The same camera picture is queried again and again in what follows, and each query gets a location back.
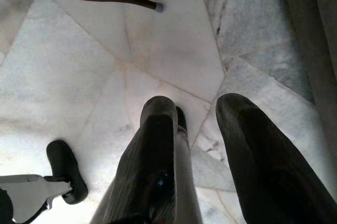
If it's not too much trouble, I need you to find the black robot left foot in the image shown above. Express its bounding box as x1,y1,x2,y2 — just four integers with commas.
46,139,88,205

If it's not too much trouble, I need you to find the dark furniture panel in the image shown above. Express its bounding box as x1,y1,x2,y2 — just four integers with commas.
272,0,337,161

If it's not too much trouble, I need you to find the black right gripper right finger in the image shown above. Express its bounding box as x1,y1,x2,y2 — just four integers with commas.
215,93,337,224

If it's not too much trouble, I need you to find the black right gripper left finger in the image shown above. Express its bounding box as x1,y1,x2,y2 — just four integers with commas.
92,96,204,224

